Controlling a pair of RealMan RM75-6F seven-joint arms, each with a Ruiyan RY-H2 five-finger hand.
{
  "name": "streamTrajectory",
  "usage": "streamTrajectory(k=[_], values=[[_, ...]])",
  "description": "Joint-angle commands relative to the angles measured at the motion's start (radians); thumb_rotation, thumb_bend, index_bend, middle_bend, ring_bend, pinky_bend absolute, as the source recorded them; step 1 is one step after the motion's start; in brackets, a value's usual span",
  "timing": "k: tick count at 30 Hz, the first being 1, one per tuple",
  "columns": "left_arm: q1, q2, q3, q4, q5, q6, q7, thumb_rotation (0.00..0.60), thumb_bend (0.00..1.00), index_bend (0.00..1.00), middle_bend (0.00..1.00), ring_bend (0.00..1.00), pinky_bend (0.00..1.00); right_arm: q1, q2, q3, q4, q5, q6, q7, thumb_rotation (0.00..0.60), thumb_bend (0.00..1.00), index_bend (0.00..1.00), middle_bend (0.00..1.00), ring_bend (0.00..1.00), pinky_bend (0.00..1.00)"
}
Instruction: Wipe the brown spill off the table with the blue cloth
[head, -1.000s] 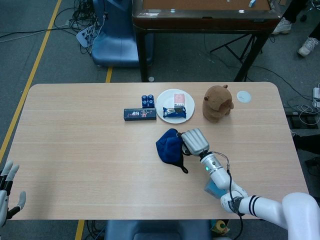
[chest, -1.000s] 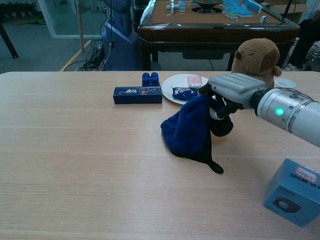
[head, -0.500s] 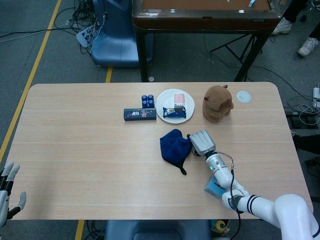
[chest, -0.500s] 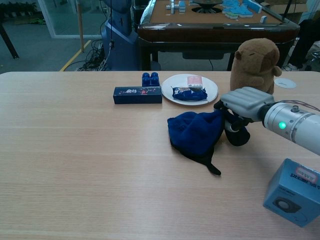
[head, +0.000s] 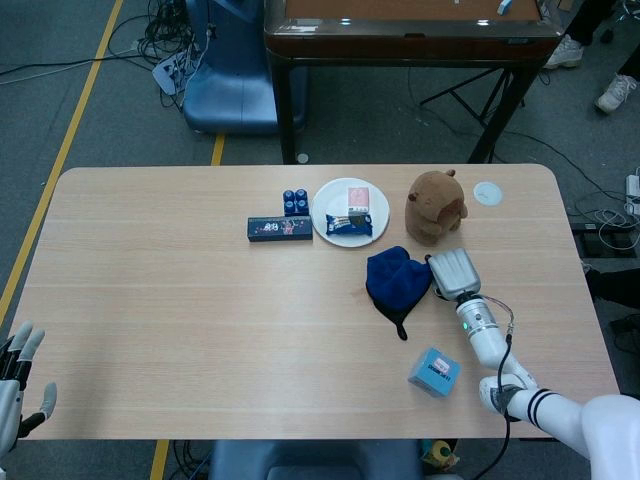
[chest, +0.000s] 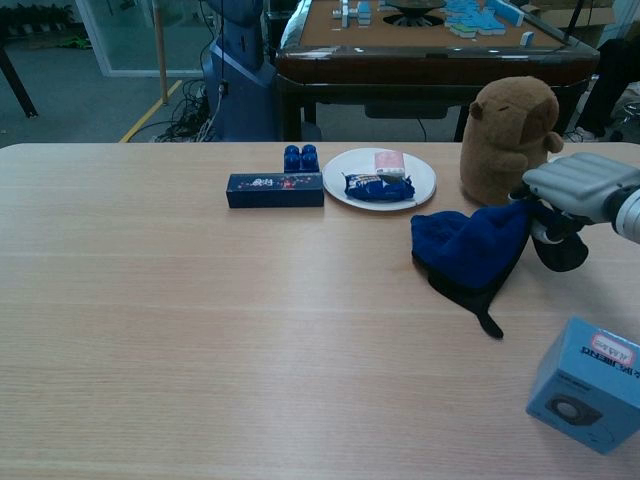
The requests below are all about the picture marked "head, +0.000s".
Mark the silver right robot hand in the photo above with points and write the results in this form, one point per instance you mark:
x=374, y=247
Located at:
x=455, y=275

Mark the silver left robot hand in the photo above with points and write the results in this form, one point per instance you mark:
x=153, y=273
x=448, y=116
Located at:
x=12, y=400

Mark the blue microfiber cloth black trim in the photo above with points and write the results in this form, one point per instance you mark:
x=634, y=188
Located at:
x=395, y=285

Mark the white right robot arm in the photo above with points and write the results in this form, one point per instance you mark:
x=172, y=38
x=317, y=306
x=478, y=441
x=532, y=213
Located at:
x=550, y=410

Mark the light blue plastic lid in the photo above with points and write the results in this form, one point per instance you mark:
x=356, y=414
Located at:
x=487, y=193

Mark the brown capybara plush toy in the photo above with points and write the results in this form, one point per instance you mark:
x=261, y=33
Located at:
x=430, y=210

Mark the light blue cardboard cube box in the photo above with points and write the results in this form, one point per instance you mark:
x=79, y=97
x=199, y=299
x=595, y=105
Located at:
x=434, y=374

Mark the blue snack packet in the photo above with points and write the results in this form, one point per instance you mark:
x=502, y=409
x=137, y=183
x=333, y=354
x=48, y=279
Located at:
x=349, y=225

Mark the pink white small box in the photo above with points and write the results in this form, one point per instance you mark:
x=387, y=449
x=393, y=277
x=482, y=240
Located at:
x=358, y=199

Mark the white round plate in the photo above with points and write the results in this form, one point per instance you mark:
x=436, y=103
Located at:
x=330, y=200

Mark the blue toy building brick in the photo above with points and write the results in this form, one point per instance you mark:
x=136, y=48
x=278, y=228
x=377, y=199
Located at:
x=295, y=201

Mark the dark blue long box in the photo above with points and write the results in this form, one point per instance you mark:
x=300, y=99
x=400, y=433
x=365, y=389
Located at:
x=280, y=230

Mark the black tripod stand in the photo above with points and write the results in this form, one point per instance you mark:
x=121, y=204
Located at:
x=475, y=95

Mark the white power strip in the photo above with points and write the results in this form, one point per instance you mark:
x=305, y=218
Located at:
x=633, y=192

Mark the blue robot torso base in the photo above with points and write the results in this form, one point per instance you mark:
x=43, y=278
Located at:
x=310, y=460

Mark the brown mahjong table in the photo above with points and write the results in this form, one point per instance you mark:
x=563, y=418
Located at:
x=400, y=42

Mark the white sneaker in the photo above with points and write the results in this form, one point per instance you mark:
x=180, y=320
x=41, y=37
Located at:
x=616, y=94
x=564, y=52

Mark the single blue mahjong tile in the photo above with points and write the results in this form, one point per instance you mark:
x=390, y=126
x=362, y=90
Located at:
x=506, y=6

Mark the person's legs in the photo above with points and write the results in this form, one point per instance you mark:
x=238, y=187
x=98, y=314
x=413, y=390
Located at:
x=590, y=20

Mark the blue machine base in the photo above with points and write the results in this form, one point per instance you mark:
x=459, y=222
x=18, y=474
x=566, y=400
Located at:
x=230, y=90

